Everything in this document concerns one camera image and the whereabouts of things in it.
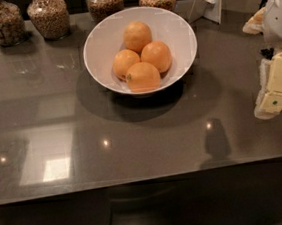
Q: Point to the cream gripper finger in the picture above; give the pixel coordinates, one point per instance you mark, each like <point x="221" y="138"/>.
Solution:
<point x="269" y="99"/>
<point x="255" y="24"/>

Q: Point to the orange in bowl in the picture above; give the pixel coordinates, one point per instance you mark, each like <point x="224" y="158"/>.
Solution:
<point x="122" y="62"/>
<point x="136" y="36"/>
<point x="143" y="77"/>
<point x="158" y="54"/>

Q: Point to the back orange in bowl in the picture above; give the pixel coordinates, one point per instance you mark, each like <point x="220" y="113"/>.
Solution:
<point x="136" y="36"/>

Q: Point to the left orange in bowl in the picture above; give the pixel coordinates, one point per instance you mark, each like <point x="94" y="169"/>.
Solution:
<point x="122" y="62"/>

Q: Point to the white ceramic bowl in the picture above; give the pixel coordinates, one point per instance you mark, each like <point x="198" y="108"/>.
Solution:
<point x="106" y="39"/>

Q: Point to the leftmost glass grain jar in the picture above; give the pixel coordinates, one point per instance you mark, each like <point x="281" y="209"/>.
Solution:
<point x="12" y="26"/>

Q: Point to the right orange in bowl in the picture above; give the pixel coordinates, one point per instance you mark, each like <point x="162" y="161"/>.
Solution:
<point x="158" y="54"/>

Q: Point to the front orange in bowl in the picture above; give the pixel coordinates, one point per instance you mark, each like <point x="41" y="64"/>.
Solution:
<point x="143" y="77"/>

